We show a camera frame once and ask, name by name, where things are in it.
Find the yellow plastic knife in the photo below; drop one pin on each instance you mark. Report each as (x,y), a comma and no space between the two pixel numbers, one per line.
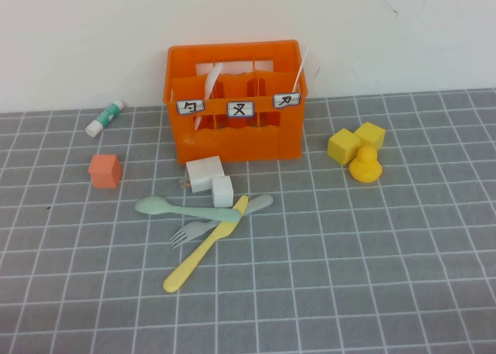
(201,249)

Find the orange plastic cutlery holder crate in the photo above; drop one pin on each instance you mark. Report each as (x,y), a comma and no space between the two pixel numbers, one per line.
(232,143)

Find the small white cube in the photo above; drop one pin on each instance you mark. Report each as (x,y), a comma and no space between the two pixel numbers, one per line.
(222,191)

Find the white charger plug adapter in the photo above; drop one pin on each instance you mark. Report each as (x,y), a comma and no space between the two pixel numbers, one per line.
(203,172)

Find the handwritten paper label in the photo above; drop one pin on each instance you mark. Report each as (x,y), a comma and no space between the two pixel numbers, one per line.
(240,108)
(287,100)
(190,107)

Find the grey plastic fork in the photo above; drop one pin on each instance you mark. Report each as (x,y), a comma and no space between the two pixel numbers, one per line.
(190,232)

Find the white plastic spoon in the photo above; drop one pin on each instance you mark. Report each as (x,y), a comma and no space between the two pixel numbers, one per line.
(211,83)

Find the yellow cube block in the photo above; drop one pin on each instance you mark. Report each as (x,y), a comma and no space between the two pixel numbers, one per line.
(343,146)
(371,134)

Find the mint green plastic spoon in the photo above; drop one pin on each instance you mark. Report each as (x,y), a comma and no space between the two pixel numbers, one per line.
(155,206)

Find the yellow rubber duck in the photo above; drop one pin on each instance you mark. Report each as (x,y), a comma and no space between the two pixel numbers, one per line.
(365,166)

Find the orange cube block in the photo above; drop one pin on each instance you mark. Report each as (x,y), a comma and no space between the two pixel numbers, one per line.
(104,172)

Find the green and white glue stick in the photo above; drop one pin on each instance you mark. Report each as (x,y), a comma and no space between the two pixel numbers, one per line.
(104,118)

